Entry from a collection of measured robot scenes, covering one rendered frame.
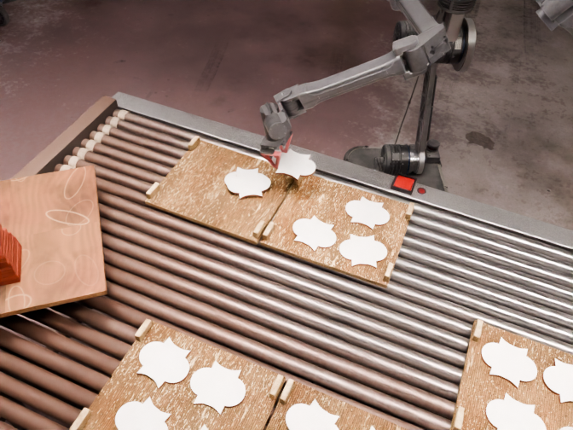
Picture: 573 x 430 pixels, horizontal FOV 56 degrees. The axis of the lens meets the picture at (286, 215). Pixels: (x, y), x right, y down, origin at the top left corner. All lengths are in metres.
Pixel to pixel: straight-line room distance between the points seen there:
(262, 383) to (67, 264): 0.62
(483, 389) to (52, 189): 1.36
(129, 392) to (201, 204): 0.65
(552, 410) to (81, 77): 3.57
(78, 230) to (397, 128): 2.49
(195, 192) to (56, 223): 0.45
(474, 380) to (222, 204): 0.92
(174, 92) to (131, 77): 0.37
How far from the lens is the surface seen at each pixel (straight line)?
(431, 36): 1.59
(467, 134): 3.77
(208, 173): 1.90
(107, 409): 1.47
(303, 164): 1.76
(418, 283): 1.68
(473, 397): 1.52
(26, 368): 1.60
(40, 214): 1.75
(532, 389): 1.59
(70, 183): 1.81
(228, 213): 1.77
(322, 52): 4.33
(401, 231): 1.77
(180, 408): 1.43
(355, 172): 1.96
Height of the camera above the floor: 2.25
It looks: 48 degrees down
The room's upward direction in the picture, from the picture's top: 3 degrees clockwise
